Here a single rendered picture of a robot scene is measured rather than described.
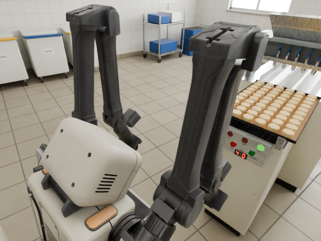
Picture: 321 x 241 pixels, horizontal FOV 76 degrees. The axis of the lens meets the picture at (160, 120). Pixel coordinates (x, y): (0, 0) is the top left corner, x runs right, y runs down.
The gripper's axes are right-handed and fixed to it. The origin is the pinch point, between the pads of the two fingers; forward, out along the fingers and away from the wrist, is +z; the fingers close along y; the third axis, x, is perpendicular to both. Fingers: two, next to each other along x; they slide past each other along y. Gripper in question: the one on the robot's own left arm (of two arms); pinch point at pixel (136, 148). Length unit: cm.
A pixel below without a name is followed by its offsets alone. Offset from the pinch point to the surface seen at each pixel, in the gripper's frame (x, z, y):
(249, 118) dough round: -45, 6, -36
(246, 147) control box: -35, 18, -40
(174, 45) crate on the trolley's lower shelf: -284, 204, 253
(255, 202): -22, 51, -53
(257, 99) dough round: -66, 17, -31
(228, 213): -11, 71, -42
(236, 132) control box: -38, 12, -33
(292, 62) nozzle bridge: -115, 29, -33
